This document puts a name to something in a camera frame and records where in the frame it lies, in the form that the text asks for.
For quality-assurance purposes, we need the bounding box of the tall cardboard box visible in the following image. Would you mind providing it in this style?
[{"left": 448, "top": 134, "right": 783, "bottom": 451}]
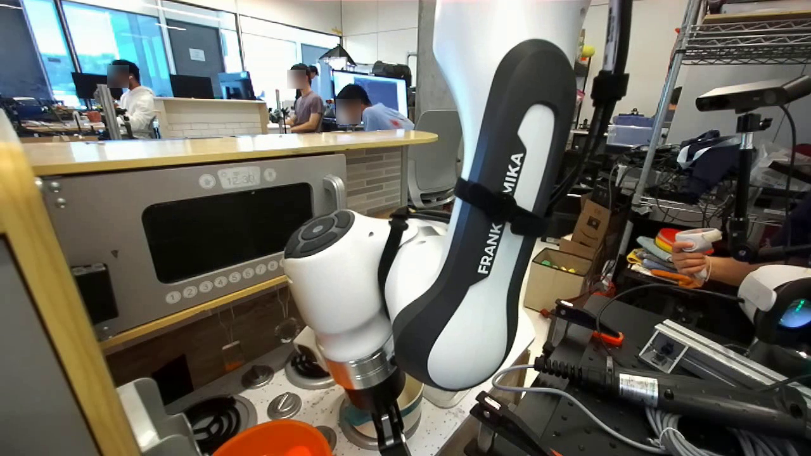
[{"left": 571, "top": 196, "right": 625, "bottom": 256}]

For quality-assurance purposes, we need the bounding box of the person in grey shirt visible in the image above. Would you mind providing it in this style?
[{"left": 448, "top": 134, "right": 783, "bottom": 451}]
[{"left": 285, "top": 60, "right": 328, "bottom": 134}]

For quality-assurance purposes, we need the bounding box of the metal ladder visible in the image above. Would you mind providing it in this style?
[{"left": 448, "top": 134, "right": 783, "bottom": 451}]
[{"left": 629, "top": 0, "right": 707, "bottom": 210}]

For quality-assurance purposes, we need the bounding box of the silver aluminium rail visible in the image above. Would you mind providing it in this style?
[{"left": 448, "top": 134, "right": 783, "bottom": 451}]
[{"left": 638, "top": 317, "right": 796, "bottom": 390}]

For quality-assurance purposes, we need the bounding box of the grey cable bundle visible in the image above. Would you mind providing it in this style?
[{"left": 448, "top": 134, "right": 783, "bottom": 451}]
[{"left": 644, "top": 407, "right": 811, "bottom": 456}]

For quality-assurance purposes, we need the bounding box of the black bar clamp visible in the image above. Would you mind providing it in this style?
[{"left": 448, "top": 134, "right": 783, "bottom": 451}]
[{"left": 466, "top": 386, "right": 561, "bottom": 456}]

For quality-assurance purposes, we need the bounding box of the blue plastic bin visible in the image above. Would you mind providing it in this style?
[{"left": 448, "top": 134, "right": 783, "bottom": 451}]
[{"left": 606, "top": 108, "right": 657, "bottom": 150}]

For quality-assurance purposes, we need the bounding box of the bystander forearm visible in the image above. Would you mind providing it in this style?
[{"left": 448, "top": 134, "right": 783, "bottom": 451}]
[{"left": 707, "top": 252, "right": 760, "bottom": 289}]

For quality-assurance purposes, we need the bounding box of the white reception desk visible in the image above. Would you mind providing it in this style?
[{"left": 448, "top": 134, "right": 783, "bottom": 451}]
[{"left": 154, "top": 95, "right": 272, "bottom": 138}]

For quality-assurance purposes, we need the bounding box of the black hanging lamp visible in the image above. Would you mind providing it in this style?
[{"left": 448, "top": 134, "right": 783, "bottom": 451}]
[{"left": 316, "top": 36, "right": 359, "bottom": 70}]

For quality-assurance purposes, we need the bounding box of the lit computer monitor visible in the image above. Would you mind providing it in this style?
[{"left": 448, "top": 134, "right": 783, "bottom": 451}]
[{"left": 330, "top": 70, "right": 410, "bottom": 129}]

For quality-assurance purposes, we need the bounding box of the grey toy microwave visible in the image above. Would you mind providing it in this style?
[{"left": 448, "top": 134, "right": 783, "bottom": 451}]
[{"left": 36, "top": 152, "right": 353, "bottom": 342}]

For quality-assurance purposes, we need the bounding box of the grey stove knob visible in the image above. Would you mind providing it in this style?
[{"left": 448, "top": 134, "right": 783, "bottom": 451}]
[
  {"left": 267, "top": 390, "right": 305, "bottom": 422},
  {"left": 239, "top": 361, "right": 277, "bottom": 393},
  {"left": 311, "top": 422, "right": 339, "bottom": 451}
]

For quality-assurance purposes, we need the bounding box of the open cardboard box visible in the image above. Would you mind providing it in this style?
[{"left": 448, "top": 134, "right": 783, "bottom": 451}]
[{"left": 522, "top": 245, "right": 595, "bottom": 313}]

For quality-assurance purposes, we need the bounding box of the wooden toy kitchen frame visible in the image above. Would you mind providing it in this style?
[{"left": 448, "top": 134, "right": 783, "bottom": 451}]
[{"left": 0, "top": 124, "right": 440, "bottom": 456}]

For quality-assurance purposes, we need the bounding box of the black camera on tripod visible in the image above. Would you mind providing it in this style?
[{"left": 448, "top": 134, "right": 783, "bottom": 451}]
[{"left": 695, "top": 74, "right": 811, "bottom": 114}]

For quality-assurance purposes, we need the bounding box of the black clamp orange handle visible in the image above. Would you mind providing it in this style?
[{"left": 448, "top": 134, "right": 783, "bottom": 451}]
[{"left": 543, "top": 299, "right": 629, "bottom": 352}]

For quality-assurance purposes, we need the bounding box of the stack of colourful plates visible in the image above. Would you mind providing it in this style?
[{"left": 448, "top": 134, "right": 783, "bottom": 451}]
[{"left": 625, "top": 226, "right": 705, "bottom": 289}]

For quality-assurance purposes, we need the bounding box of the black tripod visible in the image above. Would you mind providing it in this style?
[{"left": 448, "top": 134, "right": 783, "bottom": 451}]
[{"left": 726, "top": 108, "right": 776, "bottom": 256}]

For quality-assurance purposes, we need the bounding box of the black cylindrical tool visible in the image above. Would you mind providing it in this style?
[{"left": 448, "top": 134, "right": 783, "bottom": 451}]
[{"left": 533, "top": 352, "right": 811, "bottom": 440}]

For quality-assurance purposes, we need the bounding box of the orange plastic bowl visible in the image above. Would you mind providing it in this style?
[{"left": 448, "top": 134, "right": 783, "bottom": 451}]
[{"left": 211, "top": 417, "right": 334, "bottom": 456}]

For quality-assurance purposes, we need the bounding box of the person in white shirt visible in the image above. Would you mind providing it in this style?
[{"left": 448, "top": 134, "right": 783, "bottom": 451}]
[{"left": 107, "top": 57, "right": 163, "bottom": 138}]

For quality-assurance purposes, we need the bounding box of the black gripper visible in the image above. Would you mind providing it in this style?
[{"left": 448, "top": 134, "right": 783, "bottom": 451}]
[{"left": 359, "top": 375, "right": 415, "bottom": 456}]

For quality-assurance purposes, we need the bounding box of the bystander hand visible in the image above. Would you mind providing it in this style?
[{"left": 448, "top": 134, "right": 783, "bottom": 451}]
[{"left": 672, "top": 245, "right": 715, "bottom": 284}]

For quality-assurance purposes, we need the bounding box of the white device blue light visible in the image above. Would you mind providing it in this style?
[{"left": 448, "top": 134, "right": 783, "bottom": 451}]
[{"left": 736, "top": 260, "right": 811, "bottom": 350}]

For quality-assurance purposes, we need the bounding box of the person in blue shirt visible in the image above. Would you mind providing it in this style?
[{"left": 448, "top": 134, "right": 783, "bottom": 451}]
[{"left": 334, "top": 80, "right": 415, "bottom": 134}]

